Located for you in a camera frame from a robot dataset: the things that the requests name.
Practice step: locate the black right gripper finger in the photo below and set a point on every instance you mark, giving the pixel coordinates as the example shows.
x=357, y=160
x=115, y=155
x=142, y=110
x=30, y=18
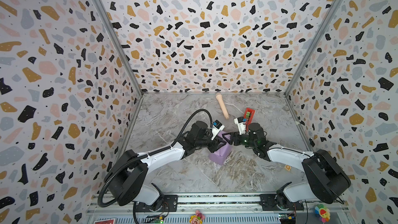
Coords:
x=231, y=136
x=233, y=142

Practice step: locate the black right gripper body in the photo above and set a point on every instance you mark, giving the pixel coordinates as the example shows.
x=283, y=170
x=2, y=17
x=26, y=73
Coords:
x=241, y=137

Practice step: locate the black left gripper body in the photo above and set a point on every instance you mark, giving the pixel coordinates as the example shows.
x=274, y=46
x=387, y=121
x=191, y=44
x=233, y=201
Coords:
x=205, y=142

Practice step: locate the pink wrapping paper sheet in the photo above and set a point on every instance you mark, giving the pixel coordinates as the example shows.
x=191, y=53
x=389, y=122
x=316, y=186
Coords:
x=219, y=157

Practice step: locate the red tape dispenser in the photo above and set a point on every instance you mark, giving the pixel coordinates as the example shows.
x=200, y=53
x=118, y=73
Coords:
x=248, y=115

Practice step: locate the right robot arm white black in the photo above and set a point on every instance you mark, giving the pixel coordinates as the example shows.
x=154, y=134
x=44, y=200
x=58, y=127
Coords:
x=325, y=179

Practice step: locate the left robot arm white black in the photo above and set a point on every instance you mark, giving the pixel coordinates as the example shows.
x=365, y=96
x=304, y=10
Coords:
x=126, y=179

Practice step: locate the beige toy microphone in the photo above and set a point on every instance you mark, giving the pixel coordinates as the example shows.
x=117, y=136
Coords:
x=224, y=110

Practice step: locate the pink yellow flower toy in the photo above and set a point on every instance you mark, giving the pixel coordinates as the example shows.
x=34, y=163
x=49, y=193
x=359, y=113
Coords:
x=197, y=218

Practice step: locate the rainbow flower toy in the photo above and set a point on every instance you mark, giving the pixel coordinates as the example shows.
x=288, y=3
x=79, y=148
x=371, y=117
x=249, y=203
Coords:
x=322, y=213

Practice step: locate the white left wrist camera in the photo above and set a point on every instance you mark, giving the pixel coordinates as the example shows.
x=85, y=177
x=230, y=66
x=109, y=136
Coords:
x=216, y=127

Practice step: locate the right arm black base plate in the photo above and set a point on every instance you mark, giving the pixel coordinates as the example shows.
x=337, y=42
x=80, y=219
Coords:
x=278, y=202

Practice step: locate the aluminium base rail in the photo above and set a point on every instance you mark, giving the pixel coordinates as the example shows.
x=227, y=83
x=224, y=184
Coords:
x=218, y=208

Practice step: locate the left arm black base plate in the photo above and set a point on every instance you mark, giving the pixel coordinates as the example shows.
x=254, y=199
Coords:
x=166, y=203

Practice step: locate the aluminium corner post right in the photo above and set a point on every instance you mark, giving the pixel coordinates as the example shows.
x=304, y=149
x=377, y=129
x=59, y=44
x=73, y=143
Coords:
x=313, y=44

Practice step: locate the aluminium corner post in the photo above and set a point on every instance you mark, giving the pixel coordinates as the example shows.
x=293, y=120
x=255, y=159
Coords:
x=115, y=41
x=313, y=44

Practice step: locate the aluminium corner post left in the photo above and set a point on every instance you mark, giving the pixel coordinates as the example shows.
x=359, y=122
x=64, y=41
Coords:
x=115, y=41

